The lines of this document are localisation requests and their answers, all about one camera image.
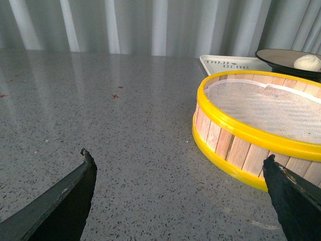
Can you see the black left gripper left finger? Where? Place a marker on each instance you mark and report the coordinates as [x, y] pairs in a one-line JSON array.
[[61, 212]]

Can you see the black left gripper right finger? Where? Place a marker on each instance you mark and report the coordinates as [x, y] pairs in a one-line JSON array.
[[296, 201]]

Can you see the beige plate with black rim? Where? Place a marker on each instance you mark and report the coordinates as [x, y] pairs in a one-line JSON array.
[[282, 61]]

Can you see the white steamed bun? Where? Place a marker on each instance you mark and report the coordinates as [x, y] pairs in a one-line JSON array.
[[308, 62]]

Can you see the cream bear tray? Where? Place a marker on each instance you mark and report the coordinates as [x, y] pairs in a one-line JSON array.
[[214, 64]]

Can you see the white steamer liner cloth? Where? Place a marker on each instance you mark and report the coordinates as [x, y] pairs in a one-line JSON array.
[[272, 108]]

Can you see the yellow rimmed bamboo steamer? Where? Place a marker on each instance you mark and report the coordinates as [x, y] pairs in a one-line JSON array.
[[240, 149]]

